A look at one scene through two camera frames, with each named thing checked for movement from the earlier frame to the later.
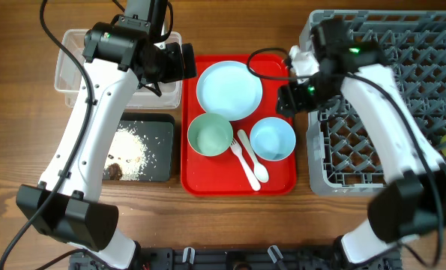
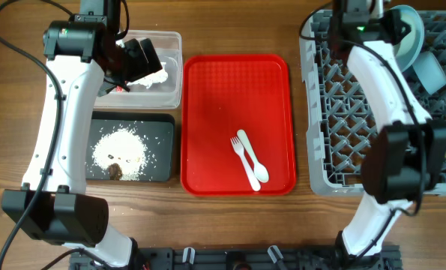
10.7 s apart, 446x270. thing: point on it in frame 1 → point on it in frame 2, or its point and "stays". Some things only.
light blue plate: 229,88 → 408,49
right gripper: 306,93 → 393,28
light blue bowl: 272,139 → 430,71
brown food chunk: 115,172 stays
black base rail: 241,258 stays
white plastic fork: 237,148 stays
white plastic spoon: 259,170 stays
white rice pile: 129,151 stays
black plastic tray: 157,131 stays
